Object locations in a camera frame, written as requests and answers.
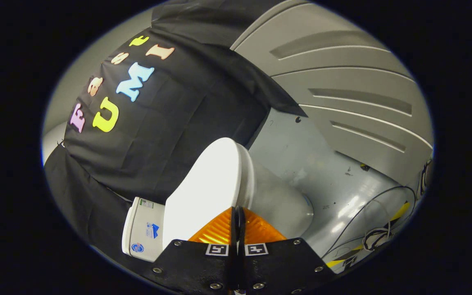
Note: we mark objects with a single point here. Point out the grey ribbed panel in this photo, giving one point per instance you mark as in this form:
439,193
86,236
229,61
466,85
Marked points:
342,69

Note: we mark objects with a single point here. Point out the black backdrop cloth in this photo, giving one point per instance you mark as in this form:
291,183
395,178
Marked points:
166,135

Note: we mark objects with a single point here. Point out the white toilet body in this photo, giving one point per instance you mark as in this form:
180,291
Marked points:
277,200

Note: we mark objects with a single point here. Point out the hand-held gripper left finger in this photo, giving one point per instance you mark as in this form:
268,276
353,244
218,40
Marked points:
203,270

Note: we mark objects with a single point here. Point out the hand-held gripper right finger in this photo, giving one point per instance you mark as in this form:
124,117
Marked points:
277,270

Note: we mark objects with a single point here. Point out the white toilet lid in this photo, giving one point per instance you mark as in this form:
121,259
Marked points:
207,188

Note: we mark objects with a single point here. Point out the yellow black floor tape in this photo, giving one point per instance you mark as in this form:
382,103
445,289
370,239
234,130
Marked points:
402,211

